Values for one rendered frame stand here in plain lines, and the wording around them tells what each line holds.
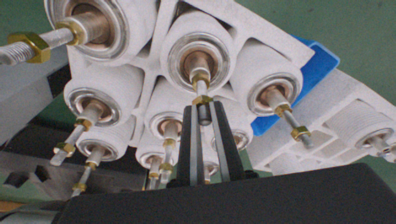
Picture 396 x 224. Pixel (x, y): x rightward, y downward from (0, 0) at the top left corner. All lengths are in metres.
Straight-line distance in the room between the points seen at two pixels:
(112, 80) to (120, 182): 0.45
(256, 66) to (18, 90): 0.38
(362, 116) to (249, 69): 0.32
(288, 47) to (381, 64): 0.54
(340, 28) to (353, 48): 0.10
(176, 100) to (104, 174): 0.46
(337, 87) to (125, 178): 0.70
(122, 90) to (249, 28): 0.21
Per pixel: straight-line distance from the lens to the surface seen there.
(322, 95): 0.48
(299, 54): 0.31
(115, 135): 0.32
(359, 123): 0.47
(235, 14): 0.24
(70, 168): 0.65
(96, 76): 0.24
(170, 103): 0.22
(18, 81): 0.39
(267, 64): 0.21
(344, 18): 0.59
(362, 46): 0.68
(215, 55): 0.17
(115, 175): 0.62
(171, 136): 0.22
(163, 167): 0.19
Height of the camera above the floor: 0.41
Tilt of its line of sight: 49 degrees down
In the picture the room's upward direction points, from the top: 176 degrees clockwise
